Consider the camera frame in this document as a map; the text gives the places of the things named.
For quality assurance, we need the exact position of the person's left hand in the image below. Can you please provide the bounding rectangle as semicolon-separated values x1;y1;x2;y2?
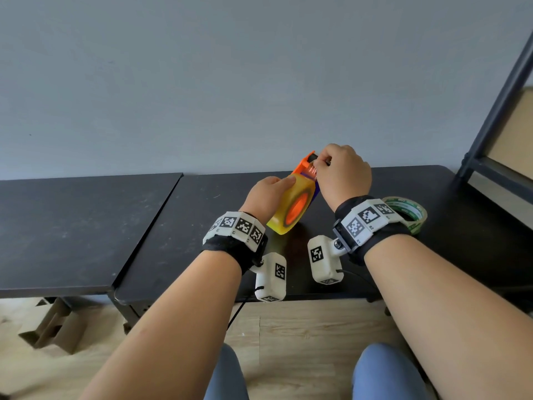
239;173;296;226

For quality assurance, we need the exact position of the person's right hand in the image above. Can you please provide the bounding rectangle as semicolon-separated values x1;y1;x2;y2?
313;143;373;213

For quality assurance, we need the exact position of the yellow tape roll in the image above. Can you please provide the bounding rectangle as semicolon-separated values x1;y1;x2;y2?
266;172;319;236

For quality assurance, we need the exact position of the orange and blue tape dispenser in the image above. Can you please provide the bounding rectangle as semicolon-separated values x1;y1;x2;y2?
284;150;332;226

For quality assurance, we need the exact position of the green printed tape roll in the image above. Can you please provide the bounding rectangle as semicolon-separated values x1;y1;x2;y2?
381;196;429;236

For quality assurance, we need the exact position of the person's right forearm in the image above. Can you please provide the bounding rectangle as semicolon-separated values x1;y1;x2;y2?
363;233;533;400

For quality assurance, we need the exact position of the person's left forearm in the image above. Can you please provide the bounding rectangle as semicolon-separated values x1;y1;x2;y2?
79;249;243;400

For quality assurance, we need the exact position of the person's left leg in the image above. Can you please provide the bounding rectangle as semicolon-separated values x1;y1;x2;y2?
203;343;250;400

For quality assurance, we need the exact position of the person's leg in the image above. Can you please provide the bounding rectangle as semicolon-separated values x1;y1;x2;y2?
351;343;436;400
203;343;250;400

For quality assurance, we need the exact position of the person's right leg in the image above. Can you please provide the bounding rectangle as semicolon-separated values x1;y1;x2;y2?
351;343;436;400

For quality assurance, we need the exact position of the left wristband with markers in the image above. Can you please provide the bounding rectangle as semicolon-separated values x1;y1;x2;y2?
202;211;269;274

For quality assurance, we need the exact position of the wristband with markers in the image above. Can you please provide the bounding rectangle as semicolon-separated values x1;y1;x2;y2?
202;211;269;274
332;195;411;266

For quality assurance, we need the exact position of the right wristband with markers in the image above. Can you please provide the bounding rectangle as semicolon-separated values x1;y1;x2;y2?
332;195;411;266

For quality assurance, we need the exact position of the cardboard box on shelf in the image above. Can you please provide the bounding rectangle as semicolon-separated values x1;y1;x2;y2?
485;87;533;182

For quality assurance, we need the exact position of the brown cardboard piece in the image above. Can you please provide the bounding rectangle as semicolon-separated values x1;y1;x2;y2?
18;297;88;356

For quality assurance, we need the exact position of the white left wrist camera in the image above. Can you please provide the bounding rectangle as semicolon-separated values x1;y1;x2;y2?
249;252;287;303

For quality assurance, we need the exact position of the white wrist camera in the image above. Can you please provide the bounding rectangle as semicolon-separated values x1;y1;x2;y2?
307;235;349;284
249;252;287;303

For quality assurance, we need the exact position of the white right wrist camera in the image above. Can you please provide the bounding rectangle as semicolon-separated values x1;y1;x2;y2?
307;235;349;284

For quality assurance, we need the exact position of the black left camera cable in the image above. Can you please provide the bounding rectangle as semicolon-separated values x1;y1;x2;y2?
226;285;265;332

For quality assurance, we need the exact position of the black metal shelf frame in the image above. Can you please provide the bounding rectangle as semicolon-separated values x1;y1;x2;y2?
454;31;533;229

